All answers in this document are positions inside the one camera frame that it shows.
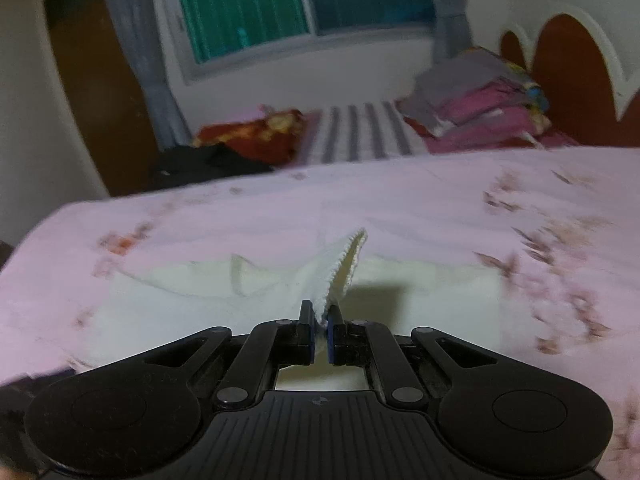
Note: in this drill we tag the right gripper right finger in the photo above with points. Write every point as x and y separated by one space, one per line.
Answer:
372 347

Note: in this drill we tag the red white scalloped headboard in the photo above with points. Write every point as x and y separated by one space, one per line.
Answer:
591 99

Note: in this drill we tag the right grey curtain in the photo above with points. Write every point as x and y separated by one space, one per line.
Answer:
452 34

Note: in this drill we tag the grey curtain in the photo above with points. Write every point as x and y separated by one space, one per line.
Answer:
452 34
136 28

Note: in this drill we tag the stack of folded clothes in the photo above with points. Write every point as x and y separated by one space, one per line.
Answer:
478 101

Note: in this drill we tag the left grey curtain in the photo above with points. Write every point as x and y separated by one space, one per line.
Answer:
136 28

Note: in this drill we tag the black garment on bed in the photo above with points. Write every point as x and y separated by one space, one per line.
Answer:
183 165

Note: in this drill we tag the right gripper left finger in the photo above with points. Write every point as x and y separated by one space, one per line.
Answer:
269 347

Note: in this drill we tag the white knit sweater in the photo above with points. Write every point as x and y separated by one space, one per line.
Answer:
168 303

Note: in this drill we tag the brown wooden door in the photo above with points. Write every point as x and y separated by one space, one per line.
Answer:
104 95

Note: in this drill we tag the pink floral bed sheet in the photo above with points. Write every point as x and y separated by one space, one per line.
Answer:
561 228

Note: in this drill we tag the grey striped pillow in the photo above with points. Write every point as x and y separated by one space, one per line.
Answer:
357 133

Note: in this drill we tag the window with green screen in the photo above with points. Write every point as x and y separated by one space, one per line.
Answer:
211 36

